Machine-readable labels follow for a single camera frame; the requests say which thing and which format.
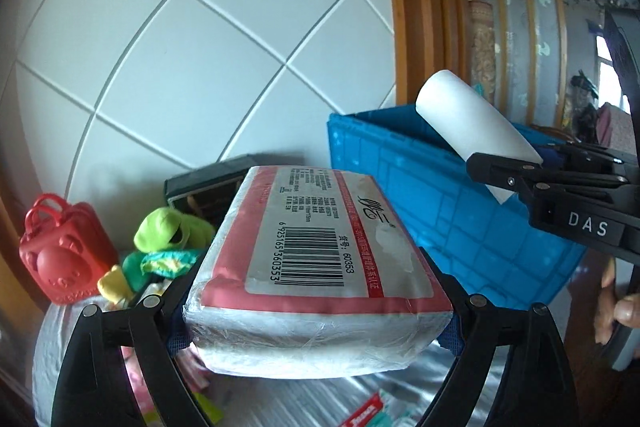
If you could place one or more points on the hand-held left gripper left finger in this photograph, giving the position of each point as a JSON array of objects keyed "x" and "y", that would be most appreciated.
[{"x": 179, "y": 341}]

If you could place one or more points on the black gift box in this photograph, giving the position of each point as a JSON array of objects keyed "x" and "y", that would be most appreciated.
[{"x": 210, "y": 187}]

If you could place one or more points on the small red white packet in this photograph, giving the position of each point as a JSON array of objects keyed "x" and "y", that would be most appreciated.
[{"x": 364, "y": 414}]

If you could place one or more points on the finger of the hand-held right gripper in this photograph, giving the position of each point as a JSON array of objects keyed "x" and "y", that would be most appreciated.
[
  {"x": 590, "y": 157},
  {"x": 520, "y": 177}
]

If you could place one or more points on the green frog plush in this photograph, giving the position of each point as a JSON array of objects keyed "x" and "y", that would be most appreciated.
[{"x": 165, "y": 229}]

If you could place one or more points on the red bear suitcase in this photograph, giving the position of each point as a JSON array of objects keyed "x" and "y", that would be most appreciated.
[{"x": 60, "y": 252}]

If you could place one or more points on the dark green plush toy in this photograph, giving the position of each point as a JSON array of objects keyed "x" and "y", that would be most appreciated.
[{"x": 131, "y": 264}]

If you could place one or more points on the hanging patterned tapestry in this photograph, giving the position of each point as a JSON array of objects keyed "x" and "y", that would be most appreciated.
[{"x": 482, "y": 52}]

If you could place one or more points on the pink printed packet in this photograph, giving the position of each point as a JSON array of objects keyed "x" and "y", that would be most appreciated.
[{"x": 150, "y": 387}]

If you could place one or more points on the white striped bed sheet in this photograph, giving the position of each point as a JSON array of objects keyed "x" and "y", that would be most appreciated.
[{"x": 310, "y": 407}]

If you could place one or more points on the yellow plush toy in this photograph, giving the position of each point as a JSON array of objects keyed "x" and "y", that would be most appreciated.
[{"x": 114, "y": 284}]

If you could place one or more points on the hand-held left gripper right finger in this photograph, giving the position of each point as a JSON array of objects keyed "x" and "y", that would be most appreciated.
[{"x": 451, "y": 338}]

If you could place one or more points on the wooden headboard post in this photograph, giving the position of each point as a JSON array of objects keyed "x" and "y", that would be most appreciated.
[{"x": 425, "y": 7}]

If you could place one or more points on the person's right hand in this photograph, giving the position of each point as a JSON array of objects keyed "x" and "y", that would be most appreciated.
[{"x": 605, "y": 312}]

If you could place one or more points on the white cup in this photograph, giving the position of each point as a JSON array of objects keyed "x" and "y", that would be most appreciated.
[{"x": 465, "y": 117}]

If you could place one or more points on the blue plastic crate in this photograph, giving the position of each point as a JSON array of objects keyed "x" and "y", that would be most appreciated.
[{"x": 450, "y": 207}]

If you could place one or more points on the wooden lattice screen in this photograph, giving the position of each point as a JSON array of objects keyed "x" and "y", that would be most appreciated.
[{"x": 525, "y": 7}]

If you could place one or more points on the barcoded pink-edged tissue pack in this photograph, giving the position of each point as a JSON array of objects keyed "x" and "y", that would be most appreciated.
[{"x": 310, "y": 267}]

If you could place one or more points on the teal yellow cloth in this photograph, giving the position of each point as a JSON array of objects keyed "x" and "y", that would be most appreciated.
[{"x": 167, "y": 261}]

